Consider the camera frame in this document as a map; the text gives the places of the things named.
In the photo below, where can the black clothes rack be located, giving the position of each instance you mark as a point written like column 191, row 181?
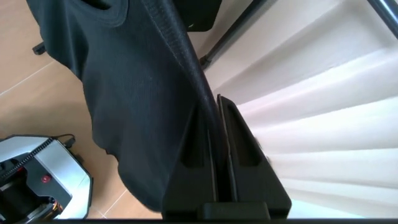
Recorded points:
column 233, row 31

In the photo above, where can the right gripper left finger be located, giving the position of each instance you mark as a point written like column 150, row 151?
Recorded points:
column 186, row 186

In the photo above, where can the black garment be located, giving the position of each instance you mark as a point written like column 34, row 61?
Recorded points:
column 140, row 93
column 199, row 15

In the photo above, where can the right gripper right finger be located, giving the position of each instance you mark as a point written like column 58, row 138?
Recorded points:
column 258, row 186

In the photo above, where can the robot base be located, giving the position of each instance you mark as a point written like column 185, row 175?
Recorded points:
column 62, row 165

